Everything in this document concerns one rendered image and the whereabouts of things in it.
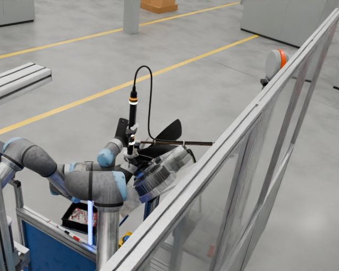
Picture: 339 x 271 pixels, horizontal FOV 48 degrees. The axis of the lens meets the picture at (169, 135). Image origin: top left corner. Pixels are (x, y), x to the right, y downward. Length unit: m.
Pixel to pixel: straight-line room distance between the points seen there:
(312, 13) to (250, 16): 1.45
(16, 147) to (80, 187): 0.56
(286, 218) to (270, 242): 0.40
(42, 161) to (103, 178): 0.48
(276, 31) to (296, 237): 6.14
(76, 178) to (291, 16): 7.88
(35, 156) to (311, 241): 2.75
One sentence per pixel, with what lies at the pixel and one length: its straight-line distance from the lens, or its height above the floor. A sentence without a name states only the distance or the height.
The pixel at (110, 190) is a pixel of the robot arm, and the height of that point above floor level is 1.58.
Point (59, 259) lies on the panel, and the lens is 2.54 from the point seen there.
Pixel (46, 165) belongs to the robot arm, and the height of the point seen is 1.41.
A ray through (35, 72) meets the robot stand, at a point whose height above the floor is 2.02.
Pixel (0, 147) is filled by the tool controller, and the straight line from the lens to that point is 2.34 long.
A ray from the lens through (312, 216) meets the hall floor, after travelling 4.13.
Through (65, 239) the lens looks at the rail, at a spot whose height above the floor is 0.83.
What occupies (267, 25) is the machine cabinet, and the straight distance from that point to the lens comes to 9.24.
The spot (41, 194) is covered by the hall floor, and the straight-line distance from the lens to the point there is 3.86.
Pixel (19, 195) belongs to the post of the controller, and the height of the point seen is 0.96.
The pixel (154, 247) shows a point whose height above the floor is 2.03.
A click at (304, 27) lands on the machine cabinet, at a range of 8.91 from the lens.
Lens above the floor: 2.55
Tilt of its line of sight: 32 degrees down
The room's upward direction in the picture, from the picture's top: 8 degrees clockwise
